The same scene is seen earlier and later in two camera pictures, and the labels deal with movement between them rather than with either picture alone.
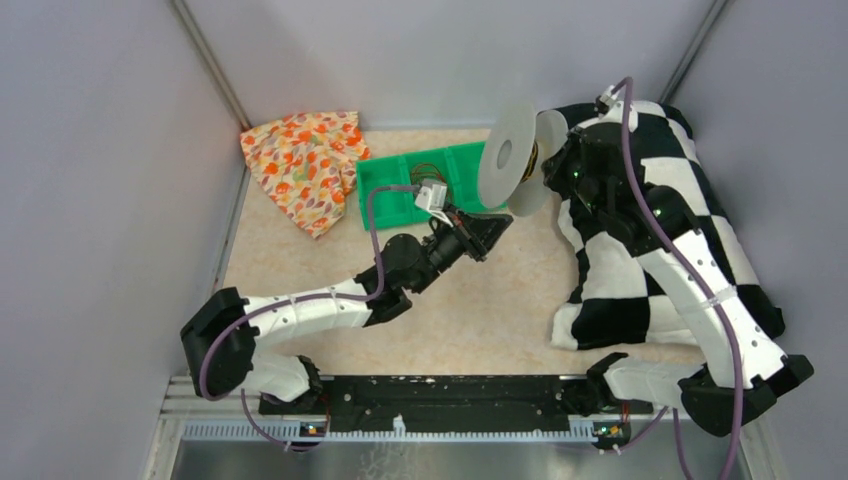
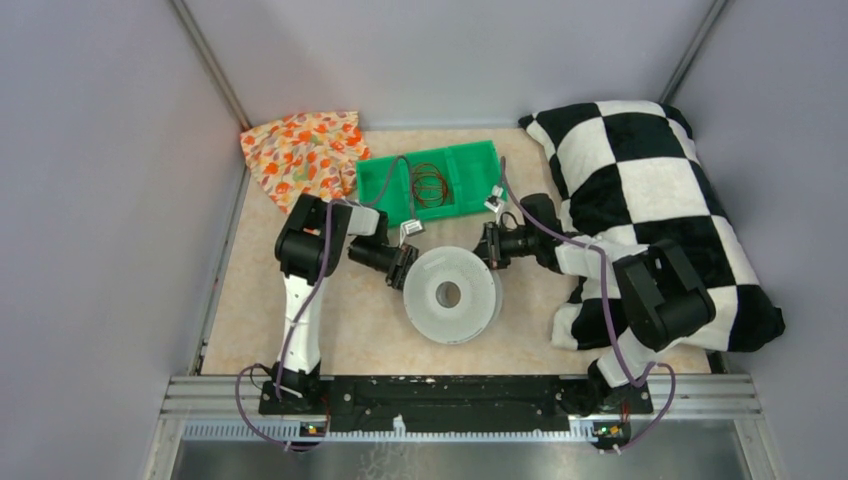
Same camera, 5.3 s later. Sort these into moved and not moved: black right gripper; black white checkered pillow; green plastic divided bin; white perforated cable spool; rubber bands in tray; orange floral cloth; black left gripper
Moved: black left gripper; black right gripper; white perforated cable spool
Not moved: rubber bands in tray; black white checkered pillow; green plastic divided bin; orange floral cloth
